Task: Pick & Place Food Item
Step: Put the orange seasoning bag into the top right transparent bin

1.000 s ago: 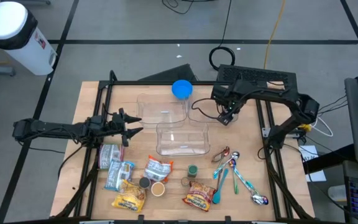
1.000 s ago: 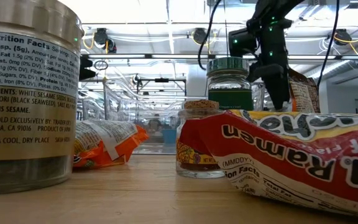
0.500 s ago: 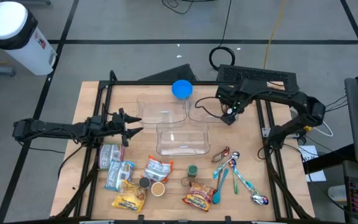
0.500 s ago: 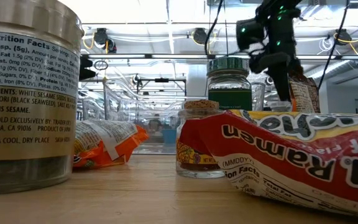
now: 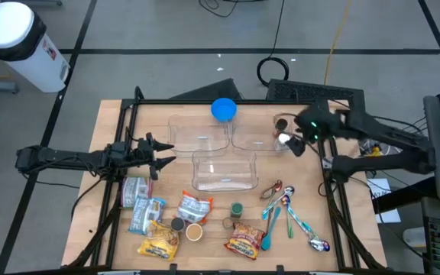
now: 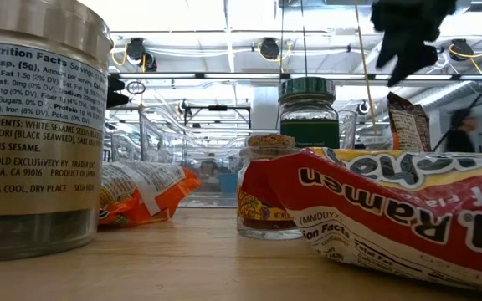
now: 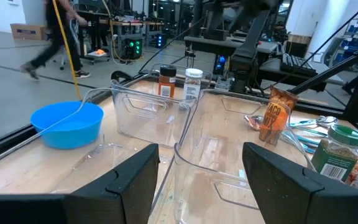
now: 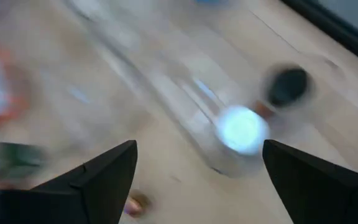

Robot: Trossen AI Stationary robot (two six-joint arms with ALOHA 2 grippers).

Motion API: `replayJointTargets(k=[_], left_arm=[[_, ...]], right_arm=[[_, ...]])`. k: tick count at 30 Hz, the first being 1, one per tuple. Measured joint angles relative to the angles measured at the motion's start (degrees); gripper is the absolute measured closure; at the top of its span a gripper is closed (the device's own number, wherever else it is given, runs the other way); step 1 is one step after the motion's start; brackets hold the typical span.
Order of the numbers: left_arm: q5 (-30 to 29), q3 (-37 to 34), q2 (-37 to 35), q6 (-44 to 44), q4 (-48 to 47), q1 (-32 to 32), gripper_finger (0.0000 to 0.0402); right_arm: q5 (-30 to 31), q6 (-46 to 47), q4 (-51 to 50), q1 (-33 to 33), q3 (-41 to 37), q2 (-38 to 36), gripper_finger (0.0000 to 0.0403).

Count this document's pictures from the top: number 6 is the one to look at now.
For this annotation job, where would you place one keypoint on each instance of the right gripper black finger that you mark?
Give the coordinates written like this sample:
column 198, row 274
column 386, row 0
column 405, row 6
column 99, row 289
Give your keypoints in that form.
column 389, row 52
column 416, row 58

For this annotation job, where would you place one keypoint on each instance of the brown seasoning packet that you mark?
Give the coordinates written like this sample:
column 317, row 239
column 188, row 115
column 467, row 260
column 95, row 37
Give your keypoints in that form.
column 408, row 125

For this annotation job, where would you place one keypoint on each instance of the orange ramen packet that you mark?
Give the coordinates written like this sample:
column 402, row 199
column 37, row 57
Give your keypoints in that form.
column 149, row 196

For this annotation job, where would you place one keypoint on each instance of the green lid glass jar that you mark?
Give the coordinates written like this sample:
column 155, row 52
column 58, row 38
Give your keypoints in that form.
column 308, row 125

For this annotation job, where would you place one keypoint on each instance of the small cork stopper jar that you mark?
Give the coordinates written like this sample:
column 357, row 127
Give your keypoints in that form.
column 270, row 140

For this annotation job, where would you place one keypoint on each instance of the red ramen packet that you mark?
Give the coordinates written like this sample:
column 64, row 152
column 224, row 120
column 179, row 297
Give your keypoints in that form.
column 391, row 217

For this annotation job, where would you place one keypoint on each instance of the clear plastic bin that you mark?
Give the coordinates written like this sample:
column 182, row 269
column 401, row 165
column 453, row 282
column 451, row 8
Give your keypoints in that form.
column 119, row 146
column 207, row 200

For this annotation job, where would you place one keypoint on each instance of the person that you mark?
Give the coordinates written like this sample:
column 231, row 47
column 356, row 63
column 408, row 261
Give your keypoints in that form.
column 460, row 138

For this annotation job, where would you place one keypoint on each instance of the white building column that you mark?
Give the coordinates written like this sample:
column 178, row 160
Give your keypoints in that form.
column 266, row 108

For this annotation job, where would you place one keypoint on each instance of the silver ventilation duct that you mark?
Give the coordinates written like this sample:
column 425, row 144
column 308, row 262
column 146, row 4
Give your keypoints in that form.
column 454, row 94

